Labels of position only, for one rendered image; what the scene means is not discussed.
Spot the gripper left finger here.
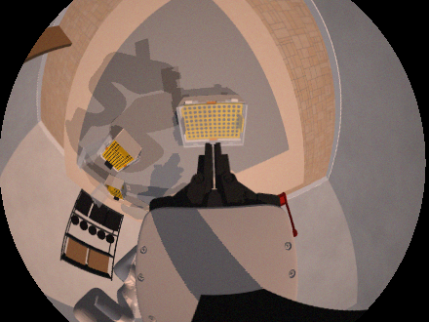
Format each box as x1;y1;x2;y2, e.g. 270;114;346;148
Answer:
149;143;214;211

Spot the grey bench mat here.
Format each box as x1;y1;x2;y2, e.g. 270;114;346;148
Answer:
76;0;290;208

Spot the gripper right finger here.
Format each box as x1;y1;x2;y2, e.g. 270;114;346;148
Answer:
214;142;281;207

